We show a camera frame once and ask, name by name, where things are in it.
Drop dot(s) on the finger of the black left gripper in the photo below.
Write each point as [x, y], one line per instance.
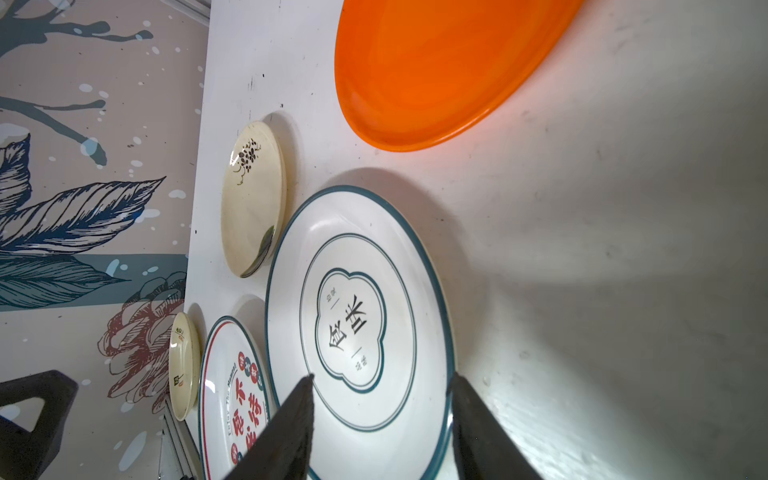
[34, 411]

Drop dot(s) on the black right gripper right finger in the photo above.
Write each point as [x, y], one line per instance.
[482, 449]

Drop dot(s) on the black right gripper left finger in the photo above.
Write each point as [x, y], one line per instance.
[283, 450]

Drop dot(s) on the white plate green cloud outline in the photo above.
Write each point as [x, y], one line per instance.
[354, 301]

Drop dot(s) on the orange plastic plate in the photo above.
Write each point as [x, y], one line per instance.
[412, 74]

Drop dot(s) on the white plate red characters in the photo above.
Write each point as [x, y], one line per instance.
[234, 400]

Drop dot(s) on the cream yellow plate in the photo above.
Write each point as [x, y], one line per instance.
[184, 366]

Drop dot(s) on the cream small floral plate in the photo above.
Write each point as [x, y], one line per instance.
[253, 200]

